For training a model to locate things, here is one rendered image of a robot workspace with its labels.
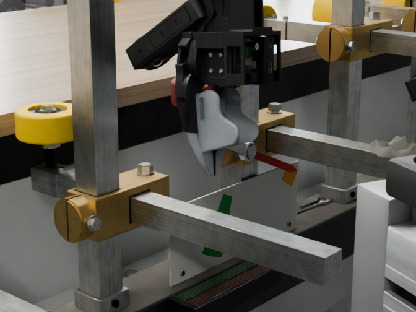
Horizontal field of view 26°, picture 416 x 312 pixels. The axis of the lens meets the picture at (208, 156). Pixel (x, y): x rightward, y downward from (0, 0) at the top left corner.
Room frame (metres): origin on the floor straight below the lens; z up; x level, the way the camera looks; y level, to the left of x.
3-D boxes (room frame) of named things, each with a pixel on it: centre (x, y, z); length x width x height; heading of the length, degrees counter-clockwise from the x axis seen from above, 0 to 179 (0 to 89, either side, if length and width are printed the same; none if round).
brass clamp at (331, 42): (1.34, -0.22, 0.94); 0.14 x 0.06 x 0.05; 139
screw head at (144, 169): (1.00, 0.07, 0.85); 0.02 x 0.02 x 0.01
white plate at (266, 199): (1.10, -0.04, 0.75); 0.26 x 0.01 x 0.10; 139
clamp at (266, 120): (1.15, -0.05, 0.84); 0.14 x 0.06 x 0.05; 139
